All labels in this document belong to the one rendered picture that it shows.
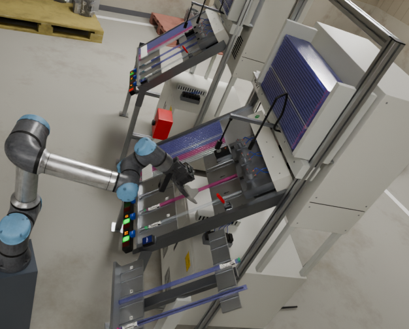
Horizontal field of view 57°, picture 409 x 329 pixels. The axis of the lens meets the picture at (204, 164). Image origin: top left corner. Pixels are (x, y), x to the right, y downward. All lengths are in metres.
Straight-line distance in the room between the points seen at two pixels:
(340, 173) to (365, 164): 0.11
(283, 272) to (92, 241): 1.27
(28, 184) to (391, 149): 1.45
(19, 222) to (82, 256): 0.95
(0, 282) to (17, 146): 0.67
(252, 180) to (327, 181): 0.31
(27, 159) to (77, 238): 1.34
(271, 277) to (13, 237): 1.26
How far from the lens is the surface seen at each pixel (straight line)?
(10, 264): 1.82
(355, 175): 1.70
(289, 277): 2.18
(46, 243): 2.63
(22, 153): 1.42
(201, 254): 2.00
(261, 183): 1.64
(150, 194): 1.96
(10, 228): 1.70
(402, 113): 1.58
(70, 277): 2.51
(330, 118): 1.43
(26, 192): 1.71
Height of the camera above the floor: 2.10
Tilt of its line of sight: 36 degrees down
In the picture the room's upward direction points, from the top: 25 degrees clockwise
